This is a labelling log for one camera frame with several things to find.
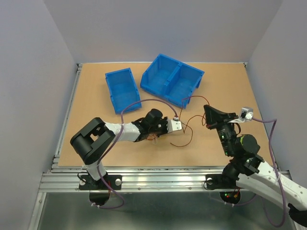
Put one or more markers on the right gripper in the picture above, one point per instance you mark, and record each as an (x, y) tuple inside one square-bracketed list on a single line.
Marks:
[(214, 116)]

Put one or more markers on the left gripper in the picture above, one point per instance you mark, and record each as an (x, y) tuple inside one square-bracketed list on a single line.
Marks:
[(163, 120)]

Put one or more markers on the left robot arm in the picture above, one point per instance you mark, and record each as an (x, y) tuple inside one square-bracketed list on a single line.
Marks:
[(92, 141)]

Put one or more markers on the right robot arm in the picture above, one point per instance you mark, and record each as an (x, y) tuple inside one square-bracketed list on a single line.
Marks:
[(248, 170)]

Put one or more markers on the blue double-compartment bin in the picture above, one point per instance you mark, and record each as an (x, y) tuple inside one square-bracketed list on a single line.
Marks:
[(171, 80)]

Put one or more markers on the small blue bin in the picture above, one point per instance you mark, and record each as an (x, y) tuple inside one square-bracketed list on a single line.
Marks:
[(122, 89)]

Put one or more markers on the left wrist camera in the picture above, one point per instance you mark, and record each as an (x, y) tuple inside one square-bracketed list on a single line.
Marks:
[(173, 125)]

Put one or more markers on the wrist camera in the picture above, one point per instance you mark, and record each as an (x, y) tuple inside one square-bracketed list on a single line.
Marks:
[(173, 125), (246, 115)]

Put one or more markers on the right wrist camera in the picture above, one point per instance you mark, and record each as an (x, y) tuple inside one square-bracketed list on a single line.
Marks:
[(246, 115)]

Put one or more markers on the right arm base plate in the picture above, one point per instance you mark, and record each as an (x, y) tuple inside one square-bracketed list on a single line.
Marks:
[(216, 181)]

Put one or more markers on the aluminium rail frame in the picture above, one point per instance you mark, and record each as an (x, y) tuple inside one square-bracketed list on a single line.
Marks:
[(176, 174)]

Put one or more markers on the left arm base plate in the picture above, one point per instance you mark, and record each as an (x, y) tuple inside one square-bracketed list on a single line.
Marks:
[(87, 183)]

